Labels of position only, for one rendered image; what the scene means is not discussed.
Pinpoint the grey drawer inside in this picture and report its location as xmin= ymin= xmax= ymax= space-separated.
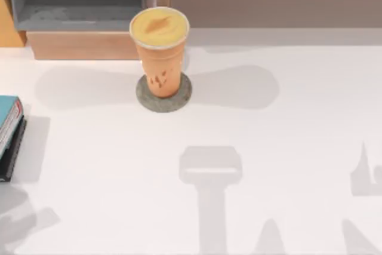
xmin=8 ymin=0 xmax=150 ymax=32

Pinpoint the wooden cupboard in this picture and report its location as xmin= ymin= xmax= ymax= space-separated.
xmin=0 ymin=0 xmax=28 ymax=48

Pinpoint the orange drink cup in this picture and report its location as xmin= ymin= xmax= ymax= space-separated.
xmin=128 ymin=7 xmax=190 ymax=99

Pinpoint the black book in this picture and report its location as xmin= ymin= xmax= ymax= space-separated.
xmin=0 ymin=115 xmax=27 ymax=183

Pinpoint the pale wooden drawer front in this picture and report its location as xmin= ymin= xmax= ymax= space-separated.
xmin=26 ymin=30 xmax=143 ymax=61

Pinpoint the round grey coaster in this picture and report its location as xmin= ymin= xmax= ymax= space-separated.
xmin=136 ymin=72 xmax=193 ymax=113

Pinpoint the teal book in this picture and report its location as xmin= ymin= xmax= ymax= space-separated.
xmin=0 ymin=95 xmax=24 ymax=159

